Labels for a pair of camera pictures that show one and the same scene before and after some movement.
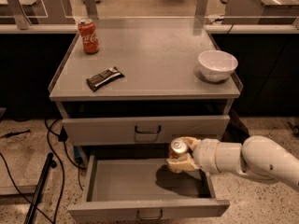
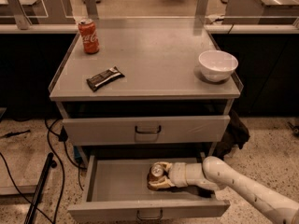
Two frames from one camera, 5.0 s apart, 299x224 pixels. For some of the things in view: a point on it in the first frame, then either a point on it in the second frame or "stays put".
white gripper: (205, 155) → (177, 174)
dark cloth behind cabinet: (235, 130) stays put
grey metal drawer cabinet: (124, 95) stays put
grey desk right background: (262, 5) stays put
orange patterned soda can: (178, 147) → (156, 172)
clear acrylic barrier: (150, 7) stays put
